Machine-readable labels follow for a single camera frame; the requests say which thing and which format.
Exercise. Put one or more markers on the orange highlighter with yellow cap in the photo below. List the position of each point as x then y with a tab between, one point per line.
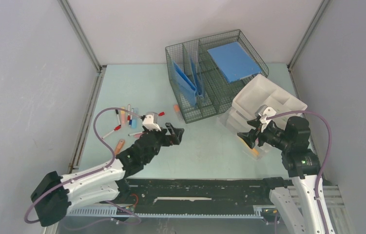
123	117

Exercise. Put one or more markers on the black cap whiteboard marker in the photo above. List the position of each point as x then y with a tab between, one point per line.
118	117

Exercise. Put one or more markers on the red cap marker lower left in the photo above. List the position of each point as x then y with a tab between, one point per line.
112	131

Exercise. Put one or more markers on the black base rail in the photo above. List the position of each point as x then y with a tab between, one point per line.
198	196

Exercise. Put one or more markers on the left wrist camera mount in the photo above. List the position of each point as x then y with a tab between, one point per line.
149	122

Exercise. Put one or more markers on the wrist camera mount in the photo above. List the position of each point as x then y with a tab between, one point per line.
149	122
264	112

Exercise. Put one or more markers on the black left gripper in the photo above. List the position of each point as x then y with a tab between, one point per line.
168	139

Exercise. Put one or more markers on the orange highlighter lower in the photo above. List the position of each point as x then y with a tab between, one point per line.
119	146

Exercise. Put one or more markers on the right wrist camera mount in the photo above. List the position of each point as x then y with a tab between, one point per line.
264	112

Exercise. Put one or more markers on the green wire mesh organizer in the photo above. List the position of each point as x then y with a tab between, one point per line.
219	94

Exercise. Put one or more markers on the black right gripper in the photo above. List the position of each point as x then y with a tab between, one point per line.
249	137

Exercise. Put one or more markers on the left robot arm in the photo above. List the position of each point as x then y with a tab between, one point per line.
57	195

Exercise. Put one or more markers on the blue folder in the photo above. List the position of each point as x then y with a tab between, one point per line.
234	62
198	80
186	86

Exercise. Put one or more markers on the pink highlighter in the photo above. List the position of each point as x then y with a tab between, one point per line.
138	135

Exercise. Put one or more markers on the black marker near pink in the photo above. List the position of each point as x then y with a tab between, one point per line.
134	134

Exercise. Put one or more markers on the blue highlighter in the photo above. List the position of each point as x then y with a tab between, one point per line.
134	118

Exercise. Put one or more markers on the white plastic drawer organizer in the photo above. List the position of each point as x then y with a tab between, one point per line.
258	96

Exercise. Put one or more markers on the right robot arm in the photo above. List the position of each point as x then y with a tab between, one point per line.
304	169

